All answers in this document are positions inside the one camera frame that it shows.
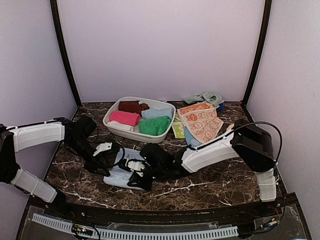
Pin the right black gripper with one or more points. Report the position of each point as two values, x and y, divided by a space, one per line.
135 178

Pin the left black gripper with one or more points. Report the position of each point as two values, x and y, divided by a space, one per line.
92 165

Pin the light blue towel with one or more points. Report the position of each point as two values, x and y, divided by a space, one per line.
155 113
119 177

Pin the green microfiber towel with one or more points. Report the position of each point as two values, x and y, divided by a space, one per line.
154 126

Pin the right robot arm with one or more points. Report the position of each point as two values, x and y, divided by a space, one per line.
244 140

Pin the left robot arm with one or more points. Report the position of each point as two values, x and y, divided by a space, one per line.
74 134

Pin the white rolled towel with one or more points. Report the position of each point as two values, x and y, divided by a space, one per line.
120 126

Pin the pink rolled towel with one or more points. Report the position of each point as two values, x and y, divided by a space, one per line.
126 118

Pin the white plastic basin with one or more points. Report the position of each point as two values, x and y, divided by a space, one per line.
135 135

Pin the blue polka dot cloth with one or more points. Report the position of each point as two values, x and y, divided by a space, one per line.
190 139

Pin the green patterned cloth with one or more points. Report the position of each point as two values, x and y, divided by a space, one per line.
178 127

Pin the brown rolled towel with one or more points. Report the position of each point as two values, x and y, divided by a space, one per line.
132 106

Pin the small circuit board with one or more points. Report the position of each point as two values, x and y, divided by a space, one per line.
80 230

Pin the light blue rolled towel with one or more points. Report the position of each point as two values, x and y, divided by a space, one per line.
155 113

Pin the orange patterned cloth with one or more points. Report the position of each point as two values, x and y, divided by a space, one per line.
201 120

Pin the sage green crumpled towel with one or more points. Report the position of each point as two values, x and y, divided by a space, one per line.
210 97

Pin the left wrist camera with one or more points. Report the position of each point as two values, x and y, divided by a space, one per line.
102 147

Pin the white slotted cable duct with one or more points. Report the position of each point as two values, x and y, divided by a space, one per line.
136 232

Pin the black front rail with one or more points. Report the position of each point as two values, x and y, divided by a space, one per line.
172 205

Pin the left black frame post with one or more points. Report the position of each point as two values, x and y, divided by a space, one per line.
63 51

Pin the black frame post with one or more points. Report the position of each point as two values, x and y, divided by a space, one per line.
258 52
63 51

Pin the right black frame post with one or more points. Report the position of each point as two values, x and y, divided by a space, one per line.
258 52

